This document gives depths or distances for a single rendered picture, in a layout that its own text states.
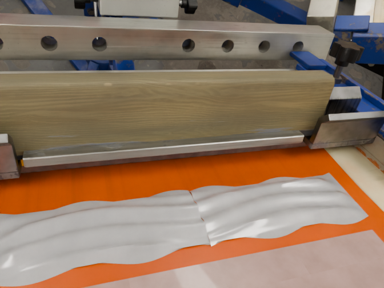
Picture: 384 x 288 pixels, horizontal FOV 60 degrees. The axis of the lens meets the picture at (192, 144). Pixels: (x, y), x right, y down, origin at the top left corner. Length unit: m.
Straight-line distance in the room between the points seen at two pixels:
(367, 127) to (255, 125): 0.15
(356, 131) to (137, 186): 0.27
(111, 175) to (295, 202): 0.20
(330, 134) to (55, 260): 0.32
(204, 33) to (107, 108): 0.27
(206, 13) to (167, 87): 1.97
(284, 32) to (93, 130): 0.39
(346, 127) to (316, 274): 0.19
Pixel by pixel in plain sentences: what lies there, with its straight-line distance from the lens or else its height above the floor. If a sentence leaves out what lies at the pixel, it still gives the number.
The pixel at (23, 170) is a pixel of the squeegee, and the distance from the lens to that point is 0.36.
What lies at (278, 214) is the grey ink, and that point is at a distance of 0.34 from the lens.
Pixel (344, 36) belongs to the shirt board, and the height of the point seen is 0.92.
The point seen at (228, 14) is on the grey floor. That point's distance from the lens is 2.33.
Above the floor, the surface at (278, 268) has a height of 1.29.
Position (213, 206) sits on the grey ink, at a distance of 0.33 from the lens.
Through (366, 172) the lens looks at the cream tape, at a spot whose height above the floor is 1.23.
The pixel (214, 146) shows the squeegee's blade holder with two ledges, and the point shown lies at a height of 1.25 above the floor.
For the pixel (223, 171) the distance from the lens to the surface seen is 0.38.
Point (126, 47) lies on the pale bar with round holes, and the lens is 0.53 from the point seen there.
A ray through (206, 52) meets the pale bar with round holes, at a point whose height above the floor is 1.14.
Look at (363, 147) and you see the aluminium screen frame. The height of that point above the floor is 1.22.
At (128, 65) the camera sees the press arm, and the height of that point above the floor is 0.92.
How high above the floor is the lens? 1.56
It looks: 63 degrees down
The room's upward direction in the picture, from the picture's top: 35 degrees clockwise
